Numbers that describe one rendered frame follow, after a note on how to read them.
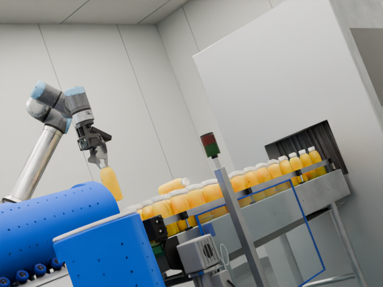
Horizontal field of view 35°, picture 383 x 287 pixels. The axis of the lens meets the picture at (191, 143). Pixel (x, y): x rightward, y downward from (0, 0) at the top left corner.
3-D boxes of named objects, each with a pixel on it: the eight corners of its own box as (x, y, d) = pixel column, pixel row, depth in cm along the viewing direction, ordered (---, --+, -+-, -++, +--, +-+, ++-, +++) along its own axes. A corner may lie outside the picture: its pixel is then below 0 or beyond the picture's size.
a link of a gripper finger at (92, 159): (88, 171, 265) (83, 151, 265) (98, 169, 270) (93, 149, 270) (92, 171, 263) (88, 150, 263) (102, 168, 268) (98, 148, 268)
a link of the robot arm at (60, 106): (60, 95, 283) (65, 87, 272) (81, 107, 286) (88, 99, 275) (51, 112, 280) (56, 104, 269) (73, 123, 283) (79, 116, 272)
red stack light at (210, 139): (200, 148, 260) (197, 139, 261) (209, 146, 265) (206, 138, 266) (211, 143, 256) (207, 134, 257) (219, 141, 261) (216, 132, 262)
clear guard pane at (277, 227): (236, 327, 248) (196, 216, 253) (323, 269, 308) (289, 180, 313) (237, 326, 247) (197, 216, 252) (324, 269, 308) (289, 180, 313)
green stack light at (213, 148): (204, 159, 260) (200, 148, 260) (213, 156, 265) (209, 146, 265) (215, 154, 256) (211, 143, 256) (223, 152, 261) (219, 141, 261)
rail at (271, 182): (160, 228, 245) (157, 221, 245) (333, 162, 368) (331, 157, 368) (161, 227, 245) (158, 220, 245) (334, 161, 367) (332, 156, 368)
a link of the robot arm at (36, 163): (-16, 228, 314) (48, 106, 339) (16, 241, 319) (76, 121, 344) (-13, 226, 301) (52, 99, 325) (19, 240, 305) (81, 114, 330)
